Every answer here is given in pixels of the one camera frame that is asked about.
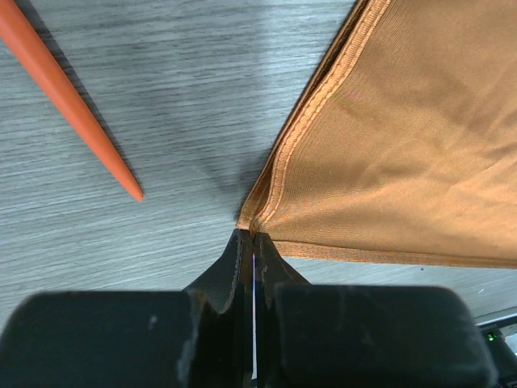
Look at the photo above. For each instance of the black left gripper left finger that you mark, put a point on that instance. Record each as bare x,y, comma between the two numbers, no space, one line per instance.
221,350

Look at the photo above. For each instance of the orange cloth napkin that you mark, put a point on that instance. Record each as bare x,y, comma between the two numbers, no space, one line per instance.
402,149

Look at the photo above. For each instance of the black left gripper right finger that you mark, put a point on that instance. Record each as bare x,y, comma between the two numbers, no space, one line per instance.
270,270

